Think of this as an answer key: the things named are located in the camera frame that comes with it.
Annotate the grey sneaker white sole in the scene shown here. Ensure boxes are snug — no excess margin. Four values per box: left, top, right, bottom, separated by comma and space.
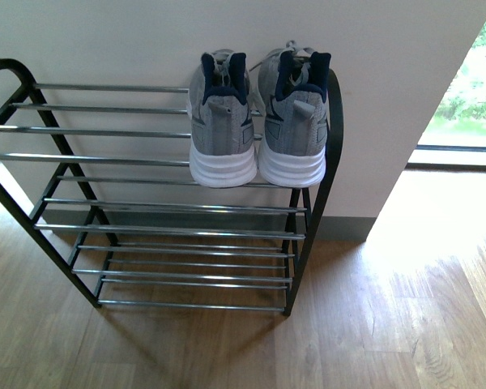
253, 41, 331, 189

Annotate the black metal shoe rack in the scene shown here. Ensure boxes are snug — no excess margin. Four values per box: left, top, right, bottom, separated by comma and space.
0, 58, 343, 315

